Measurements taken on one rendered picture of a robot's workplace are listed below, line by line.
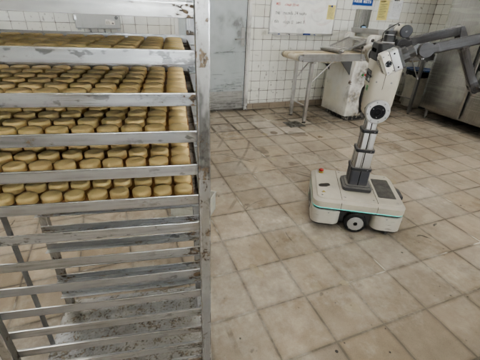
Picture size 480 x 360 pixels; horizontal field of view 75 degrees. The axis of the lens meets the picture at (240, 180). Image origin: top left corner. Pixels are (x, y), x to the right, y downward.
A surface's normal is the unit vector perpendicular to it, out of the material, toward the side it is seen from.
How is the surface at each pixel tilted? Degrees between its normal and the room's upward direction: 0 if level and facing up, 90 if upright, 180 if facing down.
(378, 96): 101
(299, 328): 0
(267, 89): 90
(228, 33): 90
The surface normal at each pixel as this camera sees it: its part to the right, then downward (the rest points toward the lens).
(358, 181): -0.16, 0.47
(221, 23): 0.36, 0.46
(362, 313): 0.04, -0.88
